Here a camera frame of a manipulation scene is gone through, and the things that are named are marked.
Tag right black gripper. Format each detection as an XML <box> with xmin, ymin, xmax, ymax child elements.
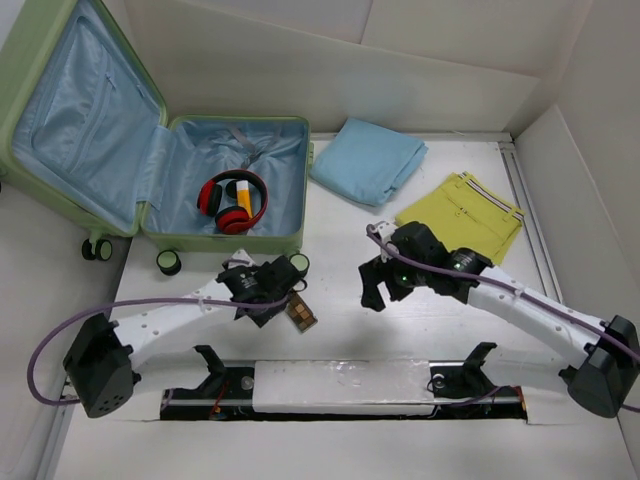
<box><xmin>359</xmin><ymin>248</ymin><xmax>429</xmax><ymax>311</ymax></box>

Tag brown eyeshadow palette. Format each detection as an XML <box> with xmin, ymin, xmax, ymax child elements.
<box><xmin>285</xmin><ymin>292</ymin><xmax>318</xmax><ymax>334</ymax></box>

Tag red black headphones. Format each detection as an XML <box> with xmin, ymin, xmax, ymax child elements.
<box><xmin>196</xmin><ymin>169</ymin><xmax>269</xmax><ymax>235</ymax></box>

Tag orange sunscreen tube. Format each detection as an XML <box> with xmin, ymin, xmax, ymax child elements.
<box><xmin>236</xmin><ymin>180</ymin><xmax>253</xmax><ymax>219</ymax></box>

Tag yellow shorts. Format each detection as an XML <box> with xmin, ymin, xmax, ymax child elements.
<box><xmin>395</xmin><ymin>172</ymin><xmax>525</xmax><ymax>265</ymax></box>

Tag light blue cloth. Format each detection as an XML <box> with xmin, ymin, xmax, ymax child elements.
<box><xmin>310</xmin><ymin>118</ymin><xmax>428</xmax><ymax>207</ymax></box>

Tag green hard-shell suitcase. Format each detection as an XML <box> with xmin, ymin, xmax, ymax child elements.
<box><xmin>1</xmin><ymin>1</ymin><xmax>313</xmax><ymax>261</ymax></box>

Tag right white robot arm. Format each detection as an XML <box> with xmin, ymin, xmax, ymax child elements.
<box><xmin>359</xmin><ymin>221</ymin><xmax>639</xmax><ymax>418</ymax></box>

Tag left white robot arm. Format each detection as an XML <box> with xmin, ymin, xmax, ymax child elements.
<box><xmin>63</xmin><ymin>249</ymin><xmax>310</xmax><ymax>419</ymax></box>

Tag white foam block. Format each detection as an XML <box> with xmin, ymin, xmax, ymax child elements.
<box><xmin>252</xmin><ymin>360</ymin><xmax>435</xmax><ymax>416</ymax></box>

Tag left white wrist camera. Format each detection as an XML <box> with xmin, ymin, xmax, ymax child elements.
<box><xmin>222</xmin><ymin>249</ymin><xmax>258</xmax><ymax>273</ymax></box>

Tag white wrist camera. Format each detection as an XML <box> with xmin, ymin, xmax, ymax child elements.
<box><xmin>222</xmin><ymin>249</ymin><xmax>258</xmax><ymax>273</ymax></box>
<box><xmin>367</xmin><ymin>220</ymin><xmax>398</xmax><ymax>262</ymax></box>

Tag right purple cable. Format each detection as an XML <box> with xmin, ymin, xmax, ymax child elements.
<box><xmin>365</xmin><ymin>223</ymin><xmax>640</xmax><ymax>414</ymax></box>

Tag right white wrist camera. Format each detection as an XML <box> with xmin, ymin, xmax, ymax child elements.
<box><xmin>367</xmin><ymin>220</ymin><xmax>398</xmax><ymax>262</ymax></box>

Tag metal base rail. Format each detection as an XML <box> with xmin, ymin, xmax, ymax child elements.
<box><xmin>59</xmin><ymin>359</ymin><xmax>531</xmax><ymax>422</ymax></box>

